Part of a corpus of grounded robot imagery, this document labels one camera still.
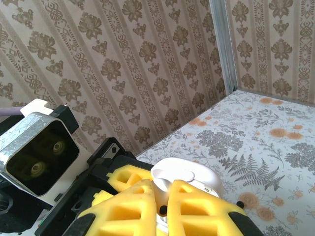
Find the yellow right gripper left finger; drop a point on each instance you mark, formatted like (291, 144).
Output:
(128, 209)

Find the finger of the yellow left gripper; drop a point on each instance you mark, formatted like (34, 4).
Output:
(101, 197)
(137, 172)

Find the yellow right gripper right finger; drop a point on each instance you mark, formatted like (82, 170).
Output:
(197, 211)

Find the white earbud charging case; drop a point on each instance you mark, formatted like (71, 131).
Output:
(201, 172)

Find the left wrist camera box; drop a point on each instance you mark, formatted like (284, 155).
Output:
(24, 130)

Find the aluminium frame post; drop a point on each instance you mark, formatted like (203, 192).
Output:
(222, 37)

